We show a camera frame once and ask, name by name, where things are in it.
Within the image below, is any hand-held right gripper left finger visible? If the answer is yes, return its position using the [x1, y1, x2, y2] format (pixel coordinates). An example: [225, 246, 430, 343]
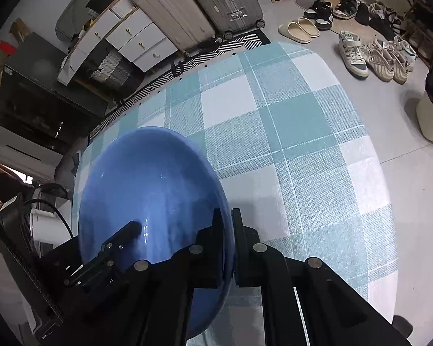
[90, 207, 226, 346]

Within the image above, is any flat cardboard box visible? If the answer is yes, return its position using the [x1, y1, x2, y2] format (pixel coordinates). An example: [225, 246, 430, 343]
[9, 18, 31, 38]

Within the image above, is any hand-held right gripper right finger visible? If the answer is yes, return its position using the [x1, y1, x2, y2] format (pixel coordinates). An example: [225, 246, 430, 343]
[231, 207, 412, 346]

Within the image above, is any thin black cable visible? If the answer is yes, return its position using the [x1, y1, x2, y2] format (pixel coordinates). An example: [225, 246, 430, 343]
[23, 198, 74, 238]

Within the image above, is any oval mirror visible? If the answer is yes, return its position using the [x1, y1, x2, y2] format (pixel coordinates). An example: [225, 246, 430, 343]
[55, 0, 94, 42]

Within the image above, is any scattered shoes group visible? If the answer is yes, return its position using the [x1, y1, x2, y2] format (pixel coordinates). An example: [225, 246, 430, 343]
[278, 0, 419, 85]

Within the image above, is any black braided cable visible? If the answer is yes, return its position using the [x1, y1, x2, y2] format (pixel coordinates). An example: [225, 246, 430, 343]
[0, 207, 66, 327]

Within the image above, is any dark grey refrigerator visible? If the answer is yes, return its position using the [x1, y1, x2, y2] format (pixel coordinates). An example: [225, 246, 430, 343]
[0, 32, 109, 116]

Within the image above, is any white and grey woven basket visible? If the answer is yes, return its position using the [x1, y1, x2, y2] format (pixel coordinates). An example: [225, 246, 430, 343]
[90, 48, 132, 87]

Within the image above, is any blue bowl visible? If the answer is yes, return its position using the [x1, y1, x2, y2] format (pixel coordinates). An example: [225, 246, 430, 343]
[78, 126, 236, 340]

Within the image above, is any white desk with drawers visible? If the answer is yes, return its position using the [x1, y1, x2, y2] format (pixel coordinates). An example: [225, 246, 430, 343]
[57, 0, 177, 87]

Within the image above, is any grey suitcase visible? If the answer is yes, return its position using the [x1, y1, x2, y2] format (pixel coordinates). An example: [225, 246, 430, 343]
[175, 0, 266, 40]

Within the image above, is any white bin with black bag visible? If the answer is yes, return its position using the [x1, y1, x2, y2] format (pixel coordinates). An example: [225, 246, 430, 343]
[416, 59, 433, 144]

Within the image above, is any grey door mat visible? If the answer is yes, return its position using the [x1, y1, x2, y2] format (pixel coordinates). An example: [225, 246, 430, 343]
[295, 0, 327, 10]

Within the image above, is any cream suitcase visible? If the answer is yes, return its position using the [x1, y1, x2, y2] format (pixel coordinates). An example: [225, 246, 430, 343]
[124, 0, 217, 53]

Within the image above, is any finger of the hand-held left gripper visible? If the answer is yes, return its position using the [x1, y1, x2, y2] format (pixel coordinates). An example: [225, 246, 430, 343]
[101, 221, 143, 256]

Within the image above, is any teal checked tablecloth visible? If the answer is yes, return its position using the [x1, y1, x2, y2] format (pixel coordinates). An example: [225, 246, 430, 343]
[72, 41, 399, 346]

